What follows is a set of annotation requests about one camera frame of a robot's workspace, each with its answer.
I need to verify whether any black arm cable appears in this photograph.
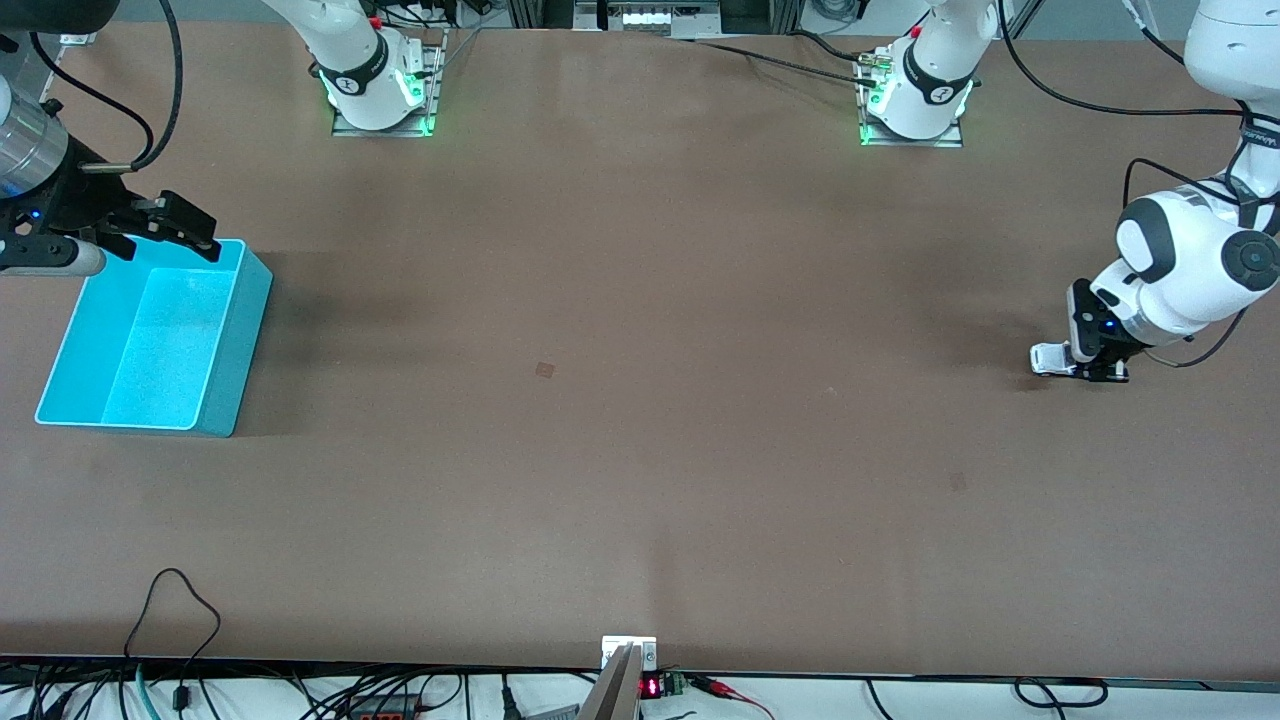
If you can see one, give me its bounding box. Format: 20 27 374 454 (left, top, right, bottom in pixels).
998 25 1263 369
28 0 183 173

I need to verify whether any thin black looped cable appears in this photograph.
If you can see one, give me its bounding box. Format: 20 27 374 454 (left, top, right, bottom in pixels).
123 568 223 713

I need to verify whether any red clip lead cable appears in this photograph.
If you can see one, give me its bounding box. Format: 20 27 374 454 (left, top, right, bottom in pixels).
690 675 776 720

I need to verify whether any black cable across table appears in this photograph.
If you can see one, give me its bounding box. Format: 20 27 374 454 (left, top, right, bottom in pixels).
690 30 886 93

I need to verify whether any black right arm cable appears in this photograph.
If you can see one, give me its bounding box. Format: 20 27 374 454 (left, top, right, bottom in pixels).
28 0 183 173

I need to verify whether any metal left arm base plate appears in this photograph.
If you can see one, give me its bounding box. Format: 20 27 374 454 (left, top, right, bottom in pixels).
858 50 964 149

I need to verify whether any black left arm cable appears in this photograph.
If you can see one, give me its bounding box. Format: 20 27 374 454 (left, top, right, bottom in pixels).
998 25 1263 369

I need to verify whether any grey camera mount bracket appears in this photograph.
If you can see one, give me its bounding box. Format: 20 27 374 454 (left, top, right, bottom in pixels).
580 636 658 720

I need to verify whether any metal frame with white device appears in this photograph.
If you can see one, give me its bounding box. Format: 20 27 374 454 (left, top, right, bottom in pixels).
573 0 723 39

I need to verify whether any black coiled cable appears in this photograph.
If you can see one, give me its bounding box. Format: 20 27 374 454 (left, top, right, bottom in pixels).
1013 677 1109 709

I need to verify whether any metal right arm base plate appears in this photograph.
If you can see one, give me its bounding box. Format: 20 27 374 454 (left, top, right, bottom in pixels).
332 30 446 138

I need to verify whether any teal plastic bin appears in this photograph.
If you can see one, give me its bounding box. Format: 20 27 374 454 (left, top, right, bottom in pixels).
35 238 274 438

